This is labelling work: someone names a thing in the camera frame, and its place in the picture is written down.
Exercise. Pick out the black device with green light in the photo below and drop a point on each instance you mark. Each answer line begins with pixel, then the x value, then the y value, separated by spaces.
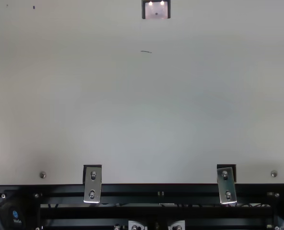
pixel 12 215

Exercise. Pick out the small square scanner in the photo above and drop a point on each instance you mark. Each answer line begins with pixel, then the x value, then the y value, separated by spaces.
pixel 156 10

